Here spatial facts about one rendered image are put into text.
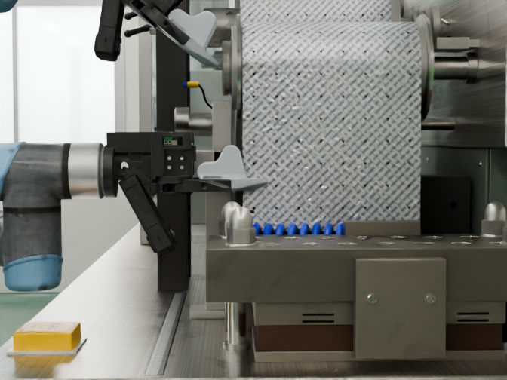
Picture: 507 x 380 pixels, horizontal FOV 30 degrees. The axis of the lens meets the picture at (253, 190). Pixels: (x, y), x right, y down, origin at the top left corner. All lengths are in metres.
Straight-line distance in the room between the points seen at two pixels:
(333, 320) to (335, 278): 0.05
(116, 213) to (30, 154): 5.64
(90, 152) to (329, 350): 0.40
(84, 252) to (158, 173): 5.73
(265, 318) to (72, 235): 5.89
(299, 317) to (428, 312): 0.14
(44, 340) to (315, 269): 0.34
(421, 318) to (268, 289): 0.17
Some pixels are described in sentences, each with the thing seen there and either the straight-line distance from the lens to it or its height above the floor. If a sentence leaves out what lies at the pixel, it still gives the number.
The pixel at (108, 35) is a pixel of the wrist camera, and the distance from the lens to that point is 1.28.
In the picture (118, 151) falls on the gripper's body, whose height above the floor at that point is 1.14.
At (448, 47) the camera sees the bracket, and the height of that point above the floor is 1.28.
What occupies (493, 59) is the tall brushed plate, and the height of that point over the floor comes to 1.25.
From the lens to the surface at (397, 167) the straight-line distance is 1.27.
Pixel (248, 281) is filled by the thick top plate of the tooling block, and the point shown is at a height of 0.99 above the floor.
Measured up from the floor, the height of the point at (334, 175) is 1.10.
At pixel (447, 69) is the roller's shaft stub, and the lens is 1.33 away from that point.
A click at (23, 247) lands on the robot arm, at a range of 1.25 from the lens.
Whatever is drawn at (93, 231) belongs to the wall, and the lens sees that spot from 6.91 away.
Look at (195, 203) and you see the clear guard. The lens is 2.29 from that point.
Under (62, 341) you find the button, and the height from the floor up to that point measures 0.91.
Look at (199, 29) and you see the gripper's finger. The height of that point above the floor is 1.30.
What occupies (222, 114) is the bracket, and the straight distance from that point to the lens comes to 1.32.
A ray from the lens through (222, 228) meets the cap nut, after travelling 1.17.
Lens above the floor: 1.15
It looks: 3 degrees down
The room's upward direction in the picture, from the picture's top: straight up
